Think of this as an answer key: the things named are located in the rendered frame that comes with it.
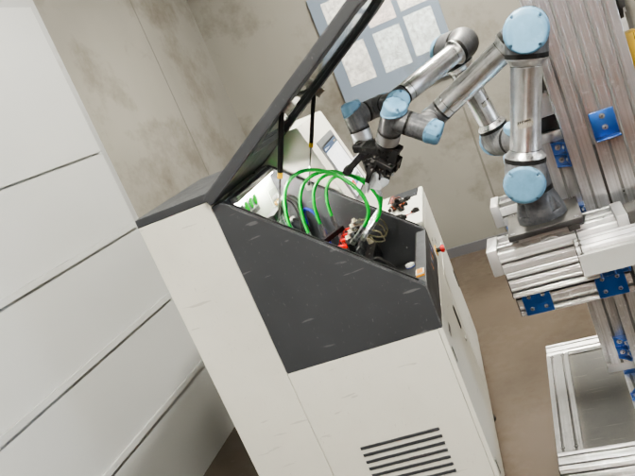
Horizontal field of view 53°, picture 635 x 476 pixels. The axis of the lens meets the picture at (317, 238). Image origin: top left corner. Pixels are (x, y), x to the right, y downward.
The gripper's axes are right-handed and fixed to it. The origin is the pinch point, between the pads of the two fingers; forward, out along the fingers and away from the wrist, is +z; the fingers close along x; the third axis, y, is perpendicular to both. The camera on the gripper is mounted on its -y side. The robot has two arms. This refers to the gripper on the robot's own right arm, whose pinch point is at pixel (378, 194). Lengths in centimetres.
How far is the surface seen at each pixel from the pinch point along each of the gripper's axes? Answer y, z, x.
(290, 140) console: -32, -28, 36
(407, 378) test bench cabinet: -9, 58, -34
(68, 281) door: -155, -6, 25
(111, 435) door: -158, 65, 4
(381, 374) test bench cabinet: -18, 54, -34
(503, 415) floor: 12, 123, 31
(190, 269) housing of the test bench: -66, -4, -34
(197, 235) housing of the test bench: -58, -15, -34
